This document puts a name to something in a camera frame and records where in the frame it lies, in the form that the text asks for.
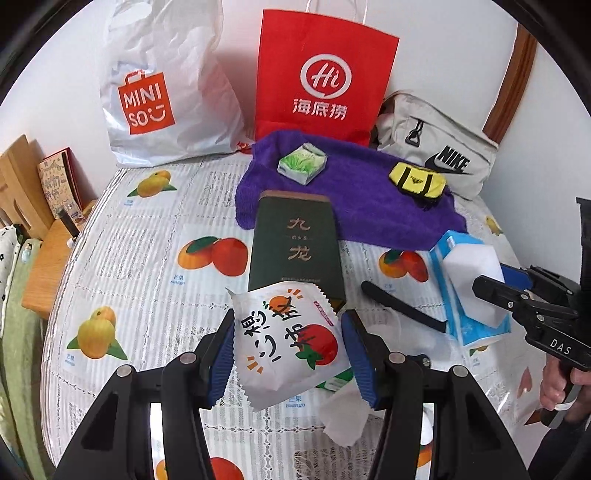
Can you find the grey backpack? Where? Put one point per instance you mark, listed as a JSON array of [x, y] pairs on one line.
[[438, 134]]

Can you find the yellow and black pouch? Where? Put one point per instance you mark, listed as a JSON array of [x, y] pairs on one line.
[[415, 182]]

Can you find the purple towel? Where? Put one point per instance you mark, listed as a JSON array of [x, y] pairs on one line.
[[360, 198]]

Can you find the red paper bag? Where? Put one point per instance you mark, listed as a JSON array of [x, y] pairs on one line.
[[323, 69]]

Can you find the wooden chair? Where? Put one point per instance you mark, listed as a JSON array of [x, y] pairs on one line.
[[18, 184]]

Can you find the person's right forearm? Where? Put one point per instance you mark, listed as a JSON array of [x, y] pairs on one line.
[[563, 452]]

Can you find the dark green box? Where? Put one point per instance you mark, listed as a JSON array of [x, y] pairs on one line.
[[293, 240]]

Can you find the blue tissue pack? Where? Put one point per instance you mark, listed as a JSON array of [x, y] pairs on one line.
[[450, 295]]

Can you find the person's right hand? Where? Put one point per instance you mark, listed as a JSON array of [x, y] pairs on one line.
[[551, 383]]

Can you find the red cover book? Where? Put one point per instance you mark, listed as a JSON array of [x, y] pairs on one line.
[[60, 180]]

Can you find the white sponge block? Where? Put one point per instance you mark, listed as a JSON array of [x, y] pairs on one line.
[[475, 267]]

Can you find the wooden side table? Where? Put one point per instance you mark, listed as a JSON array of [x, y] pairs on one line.
[[51, 263]]

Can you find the floral white cloth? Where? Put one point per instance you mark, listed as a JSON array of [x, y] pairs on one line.
[[9, 258]]

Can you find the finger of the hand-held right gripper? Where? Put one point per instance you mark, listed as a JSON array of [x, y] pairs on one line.
[[494, 290], [512, 277]]

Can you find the white plastic shopping bag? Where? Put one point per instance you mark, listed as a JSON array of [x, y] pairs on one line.
[[166, 83]]

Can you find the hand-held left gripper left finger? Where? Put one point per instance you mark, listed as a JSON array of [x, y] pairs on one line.
[[220, 367]]

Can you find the brown wooden door frame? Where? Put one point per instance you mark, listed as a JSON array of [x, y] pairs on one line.
[[512, 78]]

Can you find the green tissue pack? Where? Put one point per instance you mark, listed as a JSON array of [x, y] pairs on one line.
[[302, 164]]

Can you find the crumpled white tissue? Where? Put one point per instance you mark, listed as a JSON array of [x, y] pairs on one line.
[[344, 415]]

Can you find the green cloth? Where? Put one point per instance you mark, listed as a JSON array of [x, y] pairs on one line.
[[18, 360]]

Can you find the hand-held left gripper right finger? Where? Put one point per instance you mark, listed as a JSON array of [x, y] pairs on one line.
[[358, 364]]

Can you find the black plastic bar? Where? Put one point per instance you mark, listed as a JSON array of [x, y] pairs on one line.
[[397, 304]]

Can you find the white fruit print snack packet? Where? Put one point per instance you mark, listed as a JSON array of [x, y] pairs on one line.
[[286, 341]]

